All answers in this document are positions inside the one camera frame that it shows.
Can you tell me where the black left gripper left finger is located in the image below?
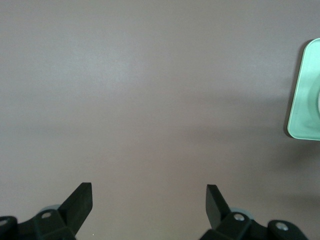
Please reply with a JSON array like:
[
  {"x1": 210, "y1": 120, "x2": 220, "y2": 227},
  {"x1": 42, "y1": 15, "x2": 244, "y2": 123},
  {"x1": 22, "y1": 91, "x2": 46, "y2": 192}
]
[{"x1": 0, "y1": 182, "x2": 94, "y2": 240}]

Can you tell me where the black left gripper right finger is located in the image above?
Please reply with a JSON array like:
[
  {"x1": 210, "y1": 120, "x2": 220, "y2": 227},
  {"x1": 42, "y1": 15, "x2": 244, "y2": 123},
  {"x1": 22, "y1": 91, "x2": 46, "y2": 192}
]
[{"x1": 199, "y1": 184, "x2": 308, "y2": 240}]

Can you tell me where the brown table mat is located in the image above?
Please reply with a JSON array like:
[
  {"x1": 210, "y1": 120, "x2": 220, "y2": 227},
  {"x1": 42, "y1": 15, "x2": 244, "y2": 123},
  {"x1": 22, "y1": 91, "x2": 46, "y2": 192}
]
[{"x1": 0, "y1": 0, "x2": 320, "y2": 240}]

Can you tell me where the light green rectangular tray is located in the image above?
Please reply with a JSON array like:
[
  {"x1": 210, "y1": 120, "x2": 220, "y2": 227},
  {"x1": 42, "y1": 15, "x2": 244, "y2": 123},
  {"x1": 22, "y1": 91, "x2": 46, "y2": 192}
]
[{"x1": 287, "y1": 37, "x2": 320, "y2": 140}]

